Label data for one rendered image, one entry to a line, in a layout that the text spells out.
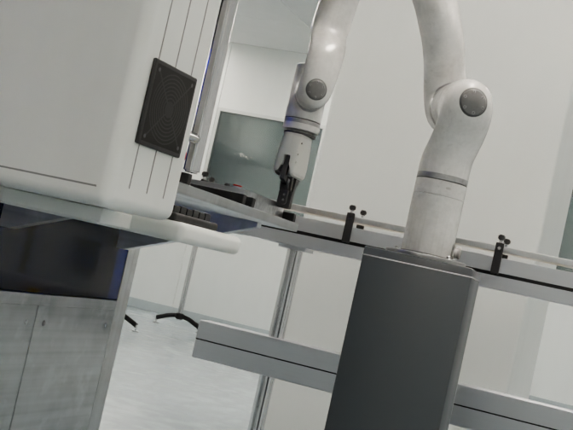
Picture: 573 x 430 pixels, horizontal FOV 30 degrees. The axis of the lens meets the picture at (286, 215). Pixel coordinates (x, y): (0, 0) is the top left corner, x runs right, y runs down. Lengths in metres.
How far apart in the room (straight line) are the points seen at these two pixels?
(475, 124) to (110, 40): 1.20
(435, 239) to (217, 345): 1.14
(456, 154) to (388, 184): 1.42
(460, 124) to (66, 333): 1.01
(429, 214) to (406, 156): 1.43
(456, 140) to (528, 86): 1.42
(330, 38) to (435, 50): 0.26
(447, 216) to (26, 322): 0.96
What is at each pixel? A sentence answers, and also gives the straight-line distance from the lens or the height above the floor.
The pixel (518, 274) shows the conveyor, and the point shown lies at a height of 0.90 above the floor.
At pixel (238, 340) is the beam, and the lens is 3.37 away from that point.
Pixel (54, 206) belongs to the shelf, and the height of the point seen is 0.79.
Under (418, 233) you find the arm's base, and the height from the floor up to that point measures 0.91.
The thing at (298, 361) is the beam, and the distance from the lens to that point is 3.31.
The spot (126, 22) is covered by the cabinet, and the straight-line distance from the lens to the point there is 1.43.
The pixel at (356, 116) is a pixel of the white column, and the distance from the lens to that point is 3.95.
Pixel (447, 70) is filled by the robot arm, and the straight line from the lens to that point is 2.57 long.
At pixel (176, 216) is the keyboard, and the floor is 0.81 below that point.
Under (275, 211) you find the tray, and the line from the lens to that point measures 2.47.
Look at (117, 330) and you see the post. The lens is 2.71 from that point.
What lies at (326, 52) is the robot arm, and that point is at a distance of 2.39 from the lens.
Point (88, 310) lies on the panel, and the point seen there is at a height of 0.57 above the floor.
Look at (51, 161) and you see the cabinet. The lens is 1.45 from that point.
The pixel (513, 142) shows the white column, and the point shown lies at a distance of 3.83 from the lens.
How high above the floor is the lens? 0.78
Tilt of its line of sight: 3 degrees up
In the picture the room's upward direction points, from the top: 13 degrees clockwise
